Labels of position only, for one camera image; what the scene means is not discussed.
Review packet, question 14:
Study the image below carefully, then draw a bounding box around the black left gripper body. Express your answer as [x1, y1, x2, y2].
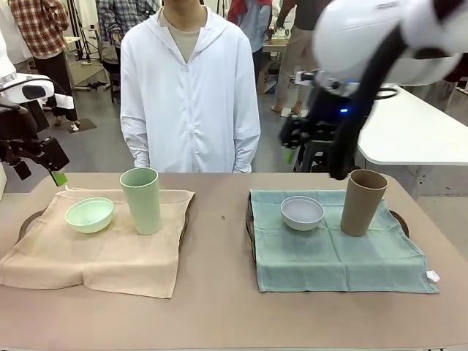
[0, 105, 70, 173]

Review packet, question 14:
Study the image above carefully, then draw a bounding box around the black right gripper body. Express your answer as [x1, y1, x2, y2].
[279, 86, 363, 149]

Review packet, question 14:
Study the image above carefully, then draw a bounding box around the light green bowl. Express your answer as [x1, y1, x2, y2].
[64, 197, 115, 235]

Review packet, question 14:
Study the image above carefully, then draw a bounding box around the pale blue bowl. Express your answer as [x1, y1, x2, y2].
[280, 195, 325, 232]

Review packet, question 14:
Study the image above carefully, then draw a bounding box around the light green tall cup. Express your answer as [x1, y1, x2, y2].
[119, 167, 162, 235]

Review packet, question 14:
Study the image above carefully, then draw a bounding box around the brown tall cup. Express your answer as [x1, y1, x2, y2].
[339, 168, 388, 238]

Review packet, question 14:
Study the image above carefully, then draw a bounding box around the beige cloth mat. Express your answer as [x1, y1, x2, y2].
[0, 186, 197, 300]

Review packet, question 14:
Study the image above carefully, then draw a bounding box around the blue cloth mat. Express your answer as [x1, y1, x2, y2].
[249, 189, 440, 294]

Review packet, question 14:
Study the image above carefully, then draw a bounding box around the dark brown serving tray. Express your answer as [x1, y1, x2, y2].
[18, 197, 192, 253]
[245, 192, 410, 263]

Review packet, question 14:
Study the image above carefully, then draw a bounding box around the grey plastic stool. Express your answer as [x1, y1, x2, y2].
[294, 140, 332, 173]

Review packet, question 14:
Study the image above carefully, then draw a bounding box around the bystander in beige trousers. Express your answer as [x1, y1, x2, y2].
[271, 0, 322, 118]

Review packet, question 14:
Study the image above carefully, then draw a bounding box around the white side table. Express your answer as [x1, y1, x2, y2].
[356, 84, 468, 200]

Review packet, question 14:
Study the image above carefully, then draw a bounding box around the bystander in plaid shirt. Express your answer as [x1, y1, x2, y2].
[7, 0, 80, 127]

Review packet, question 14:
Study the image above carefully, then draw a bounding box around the person in white hoodie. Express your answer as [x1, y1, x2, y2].
[119, 0, 262, 174]

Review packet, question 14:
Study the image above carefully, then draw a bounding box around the bystander in blue checked shirt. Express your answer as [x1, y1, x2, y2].
[96, 0, 162, 105]

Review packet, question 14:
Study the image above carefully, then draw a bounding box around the black right arm cable sleeve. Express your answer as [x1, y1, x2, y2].
[328, 21, 407, 181]

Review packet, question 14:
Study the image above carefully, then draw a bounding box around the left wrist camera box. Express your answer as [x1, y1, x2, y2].
[54, 95, 77, 110]

